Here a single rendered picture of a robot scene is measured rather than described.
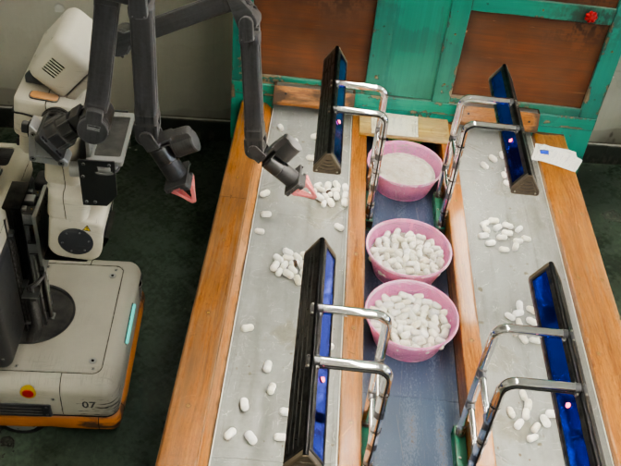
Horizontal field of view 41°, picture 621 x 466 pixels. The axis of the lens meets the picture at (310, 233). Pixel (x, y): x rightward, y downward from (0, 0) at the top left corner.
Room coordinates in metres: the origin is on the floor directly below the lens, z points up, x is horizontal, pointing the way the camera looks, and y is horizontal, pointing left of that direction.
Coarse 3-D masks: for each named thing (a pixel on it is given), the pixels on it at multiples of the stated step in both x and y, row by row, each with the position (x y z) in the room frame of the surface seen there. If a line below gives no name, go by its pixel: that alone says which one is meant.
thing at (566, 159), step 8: (536, 144) 2.55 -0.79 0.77; (544, 144) 2.55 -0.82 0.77; (536, 152) 2.50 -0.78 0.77; (544, 152) 2.50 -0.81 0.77; (552, 152) 2.51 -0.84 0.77; (560, 152) 2.51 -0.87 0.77; (568, 152) 2.52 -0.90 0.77; (536, 160) 2.45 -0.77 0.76; (544, 160) 2.45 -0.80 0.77; (552, 160) 2.45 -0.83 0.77; (560, 160) 2.46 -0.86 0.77; (568, 160) 2.47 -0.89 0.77; (576, 160) 2.47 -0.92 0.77; (568, 168) 2.41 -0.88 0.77; (576, 168) 2.42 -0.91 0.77
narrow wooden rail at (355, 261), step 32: (352, 128) 2.52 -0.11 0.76; (352, 160) 2.32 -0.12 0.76; (352, 192) 2.14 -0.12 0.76; (352, 224) 1.98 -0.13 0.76; (352, 256) 1.83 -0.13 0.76; (352, 288) 1.69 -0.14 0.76; (352, 320) 1.57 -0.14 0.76; (352, 352) 1.45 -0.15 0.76; (352, 384) 1.34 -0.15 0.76; (352, 416) 1.24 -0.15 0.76; (352, 448) 1.15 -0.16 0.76
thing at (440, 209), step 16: (464, 96) 2.24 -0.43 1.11; (480, 96) 2.23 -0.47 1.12; (464, 128) 2.08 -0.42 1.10; (480, 128) 2.07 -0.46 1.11; (496, 128) 2.08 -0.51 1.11; (512, 128) 2.08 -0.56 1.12; (448, 144) 2.23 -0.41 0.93; (464, 144) 2.08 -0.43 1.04; (448, 160) 2.23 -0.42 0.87; (448, 176) 2.18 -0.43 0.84; (448, 192) 2.08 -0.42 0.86; (432, 208) 2.21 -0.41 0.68; (448, 208) 2.08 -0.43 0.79
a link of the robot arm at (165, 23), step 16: (208, 0) 2.12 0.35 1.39; (224, 0) 2.11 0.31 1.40; (240, 0) 2.10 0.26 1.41; (160, 16) 2.12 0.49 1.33; (176, 16) 2.11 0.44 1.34; (192, 16) 2.11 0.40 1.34; (208, 16) 2.11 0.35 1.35; (240, 16) 2.09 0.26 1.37; (256, 16) 2.11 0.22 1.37; (128, 32) 2.08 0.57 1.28; (160, 32) 2.10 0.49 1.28; (128, 48) 2.08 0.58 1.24
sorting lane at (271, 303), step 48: (288, 240) 1.89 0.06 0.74; (336, 240) 1.92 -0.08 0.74; (240, 288) 1.66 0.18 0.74; (288, 288) 1.68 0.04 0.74; (336, 288) 1.71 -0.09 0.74; (240, 336) 1.48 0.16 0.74; (288, 336) 1.50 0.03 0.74; (336, 336) 1.52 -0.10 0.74; (240, 384) 1.32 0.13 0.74; (288, 384) 1.34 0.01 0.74; (336, 384) 1.36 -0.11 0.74; (240, 432) 1.18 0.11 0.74; (336, 432) 1.21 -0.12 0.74
